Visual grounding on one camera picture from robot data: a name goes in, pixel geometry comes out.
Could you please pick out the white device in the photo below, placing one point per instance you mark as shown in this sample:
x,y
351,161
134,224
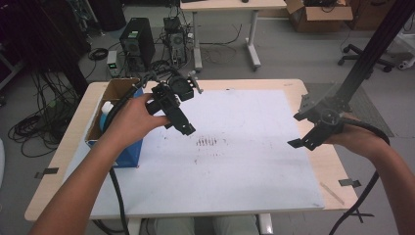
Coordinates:
x,y
406,62

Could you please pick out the black computer tower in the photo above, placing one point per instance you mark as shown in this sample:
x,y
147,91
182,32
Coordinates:
x,y
140,39

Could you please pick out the blue-sided cardboard box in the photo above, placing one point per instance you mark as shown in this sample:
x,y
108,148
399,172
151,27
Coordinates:
x,y
130,156

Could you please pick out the wooden table with white legs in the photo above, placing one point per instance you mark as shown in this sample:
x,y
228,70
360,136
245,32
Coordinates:
x,y
228,4

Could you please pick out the small grey metal tool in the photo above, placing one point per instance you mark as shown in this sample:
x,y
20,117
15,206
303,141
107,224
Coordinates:
x,y
195,83

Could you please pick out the black tape strip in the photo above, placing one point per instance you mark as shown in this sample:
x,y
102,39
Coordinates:
x,y
349,182
47,172

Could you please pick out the person's right hand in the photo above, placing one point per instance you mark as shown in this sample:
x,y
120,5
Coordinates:
x,y
355,138

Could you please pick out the open brown cardboard box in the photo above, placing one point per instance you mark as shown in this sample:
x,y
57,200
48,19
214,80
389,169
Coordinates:
x,y
326,23

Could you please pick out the blue and white bottle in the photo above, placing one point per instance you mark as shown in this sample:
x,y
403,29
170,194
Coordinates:
x,y
106,109

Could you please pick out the person's left hand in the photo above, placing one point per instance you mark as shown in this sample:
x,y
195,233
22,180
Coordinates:
x,y
130,120

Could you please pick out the open computer case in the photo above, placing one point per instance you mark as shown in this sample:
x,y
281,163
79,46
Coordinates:
x,y
176,42

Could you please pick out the small grey power supply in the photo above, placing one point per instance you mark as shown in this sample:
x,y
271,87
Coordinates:
x,y
112,63

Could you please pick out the black office chair base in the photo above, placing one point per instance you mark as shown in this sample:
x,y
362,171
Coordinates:
x,y
355,50

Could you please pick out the grey floor mat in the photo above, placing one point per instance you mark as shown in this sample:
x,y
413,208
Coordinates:
x,y
365,104

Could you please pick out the light wooden table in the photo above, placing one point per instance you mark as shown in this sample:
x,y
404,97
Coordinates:
x,y
326,163

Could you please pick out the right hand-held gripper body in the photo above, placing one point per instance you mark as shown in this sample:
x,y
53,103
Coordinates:
x,y
326,119

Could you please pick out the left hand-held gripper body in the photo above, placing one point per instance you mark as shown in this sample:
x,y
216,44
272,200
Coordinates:
x,y
166,96

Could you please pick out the white mat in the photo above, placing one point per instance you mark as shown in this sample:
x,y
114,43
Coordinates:
x,y
235,182

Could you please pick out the black tape cross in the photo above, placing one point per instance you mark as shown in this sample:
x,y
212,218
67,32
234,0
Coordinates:
x,y
362,215

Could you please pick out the white table leg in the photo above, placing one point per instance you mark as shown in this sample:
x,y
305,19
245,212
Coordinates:
x,y
134,227
266,225

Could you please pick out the black metal stand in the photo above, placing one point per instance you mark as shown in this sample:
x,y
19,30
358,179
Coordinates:
x,y
378,45

